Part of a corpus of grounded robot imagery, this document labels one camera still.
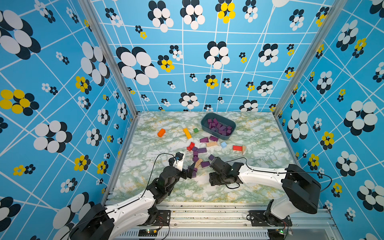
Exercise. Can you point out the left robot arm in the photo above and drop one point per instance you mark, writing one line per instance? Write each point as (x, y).
(107, 223)

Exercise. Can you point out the aluminium front rail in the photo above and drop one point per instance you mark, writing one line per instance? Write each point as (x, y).
(204, 221)

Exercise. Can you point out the purple long brick centre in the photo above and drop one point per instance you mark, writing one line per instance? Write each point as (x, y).
(205, 164)

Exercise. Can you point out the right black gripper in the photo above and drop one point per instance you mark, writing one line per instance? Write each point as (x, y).
(212, 179)

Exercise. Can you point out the yellow long brick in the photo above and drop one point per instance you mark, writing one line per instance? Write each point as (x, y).
(187, 133)

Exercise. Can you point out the purple tall triangle brick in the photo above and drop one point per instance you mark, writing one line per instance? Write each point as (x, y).
(204, 140)

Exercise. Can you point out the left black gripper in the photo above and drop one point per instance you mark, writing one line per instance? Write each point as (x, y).
(185, 174)

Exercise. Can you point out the orange brick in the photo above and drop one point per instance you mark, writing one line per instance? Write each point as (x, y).
(161, 133)

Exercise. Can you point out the red rectangular brick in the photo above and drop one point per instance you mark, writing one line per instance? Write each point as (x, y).
(237, 148)

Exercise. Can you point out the dark teal storage bin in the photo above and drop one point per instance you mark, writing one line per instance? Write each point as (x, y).
(209, 127)

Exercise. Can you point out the purple brick beside bin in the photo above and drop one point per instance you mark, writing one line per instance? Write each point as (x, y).
(213, 138)

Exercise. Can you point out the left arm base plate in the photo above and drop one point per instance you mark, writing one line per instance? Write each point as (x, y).
(158, 218)

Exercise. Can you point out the natural wood printed brick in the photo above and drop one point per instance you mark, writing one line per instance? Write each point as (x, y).
(211, 144)

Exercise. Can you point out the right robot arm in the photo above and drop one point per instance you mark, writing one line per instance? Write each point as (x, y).
(302, 191)

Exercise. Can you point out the red arch brick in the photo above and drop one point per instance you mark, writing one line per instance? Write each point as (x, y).
(191, 146)

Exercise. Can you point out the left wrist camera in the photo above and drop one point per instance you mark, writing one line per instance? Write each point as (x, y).
(177, 161)

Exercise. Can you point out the natural wood slanted brick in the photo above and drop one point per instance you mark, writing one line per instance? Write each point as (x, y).
(198, 163)

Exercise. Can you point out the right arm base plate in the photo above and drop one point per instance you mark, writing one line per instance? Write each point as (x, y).
(261, 219)

